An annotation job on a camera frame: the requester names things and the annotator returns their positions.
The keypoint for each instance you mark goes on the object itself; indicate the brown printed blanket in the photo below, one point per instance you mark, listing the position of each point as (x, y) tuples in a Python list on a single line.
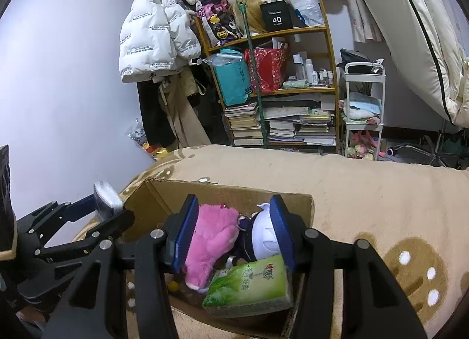
[(366, 196)]

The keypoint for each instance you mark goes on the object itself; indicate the green pole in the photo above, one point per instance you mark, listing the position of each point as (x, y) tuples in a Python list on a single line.
[(256, 79)]

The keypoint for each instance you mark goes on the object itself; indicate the wooden shelf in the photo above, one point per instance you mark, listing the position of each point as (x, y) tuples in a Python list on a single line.
[(289, 33)]

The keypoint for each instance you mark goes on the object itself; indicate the beige hanging garment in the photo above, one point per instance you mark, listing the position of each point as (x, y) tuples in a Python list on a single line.
[(183, 115)]

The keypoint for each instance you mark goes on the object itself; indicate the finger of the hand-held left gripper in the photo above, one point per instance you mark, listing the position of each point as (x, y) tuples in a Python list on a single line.
[(110, 227), (82, 203)]

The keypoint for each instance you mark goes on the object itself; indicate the white puffer jacket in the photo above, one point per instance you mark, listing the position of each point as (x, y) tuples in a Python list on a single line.
[(154, 31)]

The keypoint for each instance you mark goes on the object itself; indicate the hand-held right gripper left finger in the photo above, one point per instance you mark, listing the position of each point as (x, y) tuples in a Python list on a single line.
[(181, 240)]

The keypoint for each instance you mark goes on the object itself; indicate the group of white cosmetic bottles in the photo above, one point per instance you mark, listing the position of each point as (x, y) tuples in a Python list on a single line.
[(311, 69)]

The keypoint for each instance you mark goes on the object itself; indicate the clear plastic bag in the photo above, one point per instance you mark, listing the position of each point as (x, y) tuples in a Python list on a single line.
[(137, 134)]

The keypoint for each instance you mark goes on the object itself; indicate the cream folded mattress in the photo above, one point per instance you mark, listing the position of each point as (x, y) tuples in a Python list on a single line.
[(410, 24)]

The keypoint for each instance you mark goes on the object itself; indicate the brown cardboard box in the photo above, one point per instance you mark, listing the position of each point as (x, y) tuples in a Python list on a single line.
[(154, 203)]

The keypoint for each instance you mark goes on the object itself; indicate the black box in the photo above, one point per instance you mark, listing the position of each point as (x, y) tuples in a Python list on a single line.
[(276, 16)]

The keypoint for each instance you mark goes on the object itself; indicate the white trolley cart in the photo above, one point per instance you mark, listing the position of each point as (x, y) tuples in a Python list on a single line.
[(362, 68)]

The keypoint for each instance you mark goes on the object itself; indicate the black hanging garment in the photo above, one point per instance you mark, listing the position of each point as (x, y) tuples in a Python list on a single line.
[(154, 115)]

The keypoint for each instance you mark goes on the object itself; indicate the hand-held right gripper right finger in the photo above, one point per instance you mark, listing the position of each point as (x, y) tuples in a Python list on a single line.
[(284, 232)]

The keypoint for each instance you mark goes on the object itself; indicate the red patterned bag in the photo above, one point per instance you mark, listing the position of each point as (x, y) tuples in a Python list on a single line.
[(267, 71)]

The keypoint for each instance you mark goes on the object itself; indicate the stack of books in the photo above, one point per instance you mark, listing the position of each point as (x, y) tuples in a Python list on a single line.
[(243, 124)]

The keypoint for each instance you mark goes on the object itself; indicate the bright pink fluffy plush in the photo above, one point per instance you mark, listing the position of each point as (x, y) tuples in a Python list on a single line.
[(212, 240)]

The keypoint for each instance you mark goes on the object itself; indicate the blond wig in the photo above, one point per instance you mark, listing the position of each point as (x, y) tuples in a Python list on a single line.
[(252, 13)]

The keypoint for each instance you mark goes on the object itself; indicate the pink plush toys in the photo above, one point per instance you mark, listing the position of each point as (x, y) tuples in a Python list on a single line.
[(361, 146)]

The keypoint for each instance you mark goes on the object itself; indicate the dark haired white doll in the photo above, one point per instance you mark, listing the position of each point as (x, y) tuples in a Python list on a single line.
[(262, 236)]

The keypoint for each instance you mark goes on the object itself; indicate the metal chair base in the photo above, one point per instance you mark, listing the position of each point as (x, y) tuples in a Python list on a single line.
[(436, 152)]

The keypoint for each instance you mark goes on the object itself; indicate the yellow snack packets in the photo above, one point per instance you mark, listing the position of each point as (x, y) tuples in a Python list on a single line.
[(155, 149)]

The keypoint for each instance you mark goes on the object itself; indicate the cream curtain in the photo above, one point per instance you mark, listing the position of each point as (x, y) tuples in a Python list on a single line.
[(361, 5)]

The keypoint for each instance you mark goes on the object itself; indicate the teal bag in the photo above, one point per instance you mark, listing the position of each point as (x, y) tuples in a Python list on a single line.
[(231, 79)]

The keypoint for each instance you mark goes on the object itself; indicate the green tissue pack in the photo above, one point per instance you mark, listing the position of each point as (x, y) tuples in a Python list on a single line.
[(249, 287)]

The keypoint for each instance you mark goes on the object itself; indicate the folded cloths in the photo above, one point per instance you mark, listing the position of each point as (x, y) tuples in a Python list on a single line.
[(361, 106)]

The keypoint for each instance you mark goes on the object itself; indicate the purple black patterned bag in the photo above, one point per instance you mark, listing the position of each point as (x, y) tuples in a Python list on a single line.
[(220, 20)]

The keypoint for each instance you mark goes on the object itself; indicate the pile of books and papers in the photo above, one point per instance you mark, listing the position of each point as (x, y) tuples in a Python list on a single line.
[(300, 126)]

